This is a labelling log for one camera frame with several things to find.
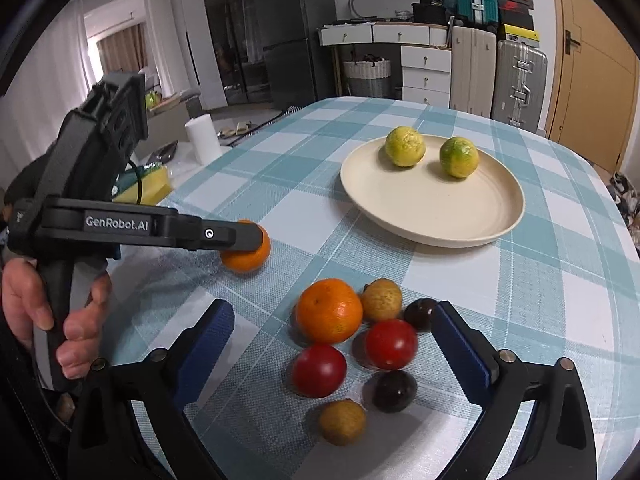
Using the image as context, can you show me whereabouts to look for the cream round plate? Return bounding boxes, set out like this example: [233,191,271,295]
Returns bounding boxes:
[340,135,526,248]

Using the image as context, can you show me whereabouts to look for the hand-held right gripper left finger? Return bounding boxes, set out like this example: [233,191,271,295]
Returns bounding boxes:
[67,299,236,480]

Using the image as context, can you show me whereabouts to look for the yellow-green citrus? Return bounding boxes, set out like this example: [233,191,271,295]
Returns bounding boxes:
[384,126,427,168]

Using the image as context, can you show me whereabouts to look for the dark plum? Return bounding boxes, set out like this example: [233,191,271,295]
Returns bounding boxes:
[403,298,441,333]
[372,370,418,414]

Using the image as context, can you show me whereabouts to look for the yellow sponge cloth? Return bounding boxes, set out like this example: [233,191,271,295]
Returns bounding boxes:
[117,165,173,206]

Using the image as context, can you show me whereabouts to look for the brown kiwi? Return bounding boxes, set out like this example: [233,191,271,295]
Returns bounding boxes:
[319,399,367,447]
[361,279,404,322]

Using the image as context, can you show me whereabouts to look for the person's left forearm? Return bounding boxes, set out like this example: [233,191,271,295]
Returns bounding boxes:
[0,330,76,480]

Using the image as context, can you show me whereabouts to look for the person's left hand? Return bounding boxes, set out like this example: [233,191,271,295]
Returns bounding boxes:
[2,260,113,380]

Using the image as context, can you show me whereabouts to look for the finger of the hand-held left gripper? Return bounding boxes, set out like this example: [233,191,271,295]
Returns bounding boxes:
[177,216,264,253]

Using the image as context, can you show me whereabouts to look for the silver suitcase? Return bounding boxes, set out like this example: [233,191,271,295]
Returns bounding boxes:
[492,39,548,131]

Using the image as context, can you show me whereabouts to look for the black cable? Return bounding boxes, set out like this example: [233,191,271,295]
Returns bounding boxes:
[125,160,143,206]

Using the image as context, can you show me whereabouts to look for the white drawer cabinet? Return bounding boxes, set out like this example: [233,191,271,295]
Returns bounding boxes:
[319,22,453,107]

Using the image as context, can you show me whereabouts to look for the beige suitcase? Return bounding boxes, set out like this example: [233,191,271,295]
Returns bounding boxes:
[450,25,497,116]

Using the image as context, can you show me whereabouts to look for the wooden door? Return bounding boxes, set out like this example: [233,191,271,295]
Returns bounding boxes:
[545,0,640,173]

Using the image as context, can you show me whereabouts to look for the teal checked tablecloth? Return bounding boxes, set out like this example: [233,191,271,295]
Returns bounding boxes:
[100,96,640,480]

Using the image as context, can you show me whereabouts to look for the beige curtain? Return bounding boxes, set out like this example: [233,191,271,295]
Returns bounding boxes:
[95,25,148,73]

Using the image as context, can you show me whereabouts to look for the large orange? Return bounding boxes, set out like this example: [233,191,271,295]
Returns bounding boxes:
[294,278,364,345]

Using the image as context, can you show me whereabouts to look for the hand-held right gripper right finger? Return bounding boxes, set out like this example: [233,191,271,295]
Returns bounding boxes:
[434,301,598,480]

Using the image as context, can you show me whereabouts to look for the white paper towel roll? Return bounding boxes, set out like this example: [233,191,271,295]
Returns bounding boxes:
[185,114,222,165]

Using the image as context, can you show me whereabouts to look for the black and yellow box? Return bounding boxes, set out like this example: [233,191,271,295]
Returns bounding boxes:
[497,24,541,43]

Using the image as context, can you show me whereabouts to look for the dark grey refrigerator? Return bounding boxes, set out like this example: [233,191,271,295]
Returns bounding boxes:
[250,0,338,106]

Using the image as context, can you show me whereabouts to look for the small orange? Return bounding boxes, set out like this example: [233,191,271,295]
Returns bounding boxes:
[220,219,272,275]

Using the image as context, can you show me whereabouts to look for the black and red box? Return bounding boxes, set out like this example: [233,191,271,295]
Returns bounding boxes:
[497,0,536,26]

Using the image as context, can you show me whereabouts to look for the red tomato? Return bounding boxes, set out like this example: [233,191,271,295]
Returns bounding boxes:
[291,344,348,398]
[364,319,419,371]

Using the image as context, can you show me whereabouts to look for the wicker basket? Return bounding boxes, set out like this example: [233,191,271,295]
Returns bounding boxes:
[342,58,392,98]

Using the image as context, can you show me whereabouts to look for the green citrus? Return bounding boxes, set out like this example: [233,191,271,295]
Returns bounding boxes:
[439,136,480,179]

